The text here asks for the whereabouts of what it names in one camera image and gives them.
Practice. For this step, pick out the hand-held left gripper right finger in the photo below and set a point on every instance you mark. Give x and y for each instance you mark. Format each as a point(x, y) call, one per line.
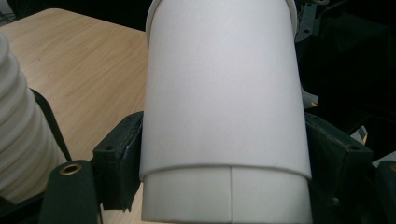
point(336, 161)

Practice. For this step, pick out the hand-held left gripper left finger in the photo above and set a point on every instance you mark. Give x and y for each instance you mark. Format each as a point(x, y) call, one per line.
point(116, 168)

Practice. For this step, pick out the stack of white paper cups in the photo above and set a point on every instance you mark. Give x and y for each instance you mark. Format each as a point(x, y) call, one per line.
point(18, 140)

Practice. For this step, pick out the single white paper cup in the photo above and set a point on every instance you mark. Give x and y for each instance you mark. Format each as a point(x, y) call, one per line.
point(224, 93)

